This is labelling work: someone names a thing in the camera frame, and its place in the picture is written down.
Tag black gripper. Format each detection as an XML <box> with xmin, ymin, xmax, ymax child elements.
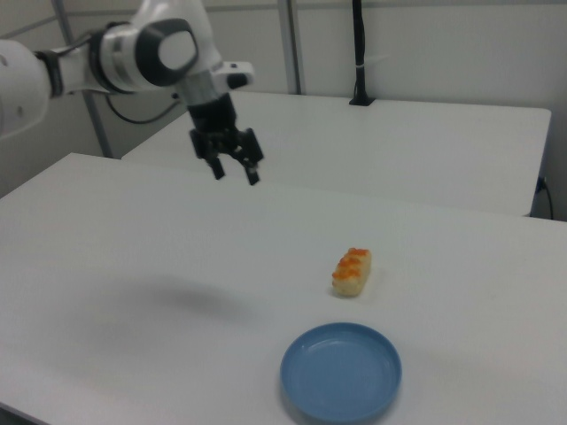
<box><xmin>187</xmin><ymin>94</ymin><xmax>266</xmax><ymax>187</ymax></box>

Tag bread with orange topping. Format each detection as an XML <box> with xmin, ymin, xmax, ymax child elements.
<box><xmin>330</xmin><ymin>246</ymin><xmax>374</xmax><ymax>299</ymax></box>

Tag blue round plate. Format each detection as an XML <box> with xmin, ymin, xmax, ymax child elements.
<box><xmin>279</xmin><ymin>321</ymin><xmax>403</xmax><ymax>423</ymax></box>

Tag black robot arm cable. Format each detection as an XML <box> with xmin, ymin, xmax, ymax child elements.
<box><xmin>105</xmin><ymin>90</ymin><xmax>188</xmax><ymax>126</ymax></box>

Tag grey metal partition post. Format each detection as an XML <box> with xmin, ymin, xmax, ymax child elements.
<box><xmin>277</xmin><ymin>0</ymin><xmax>307</xmax><ymax>96</ymax></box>

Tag thin grey partition post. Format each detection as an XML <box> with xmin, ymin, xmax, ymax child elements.
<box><xmin>51</xmin><ymin>0</ymin><xmax>113</xmax><ymax>159</ymax></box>

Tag black camera stand pole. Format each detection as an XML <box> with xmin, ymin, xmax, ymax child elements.
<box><xmin>348</xmin><ymin>0</ymin><xmax>377</xmax><ymax>107</ymax></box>

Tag black floor cable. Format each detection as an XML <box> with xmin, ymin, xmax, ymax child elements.
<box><xmin>536</xmin><ymin>175</ymin><xmax>555</xmax><ymax>220</ymax></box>

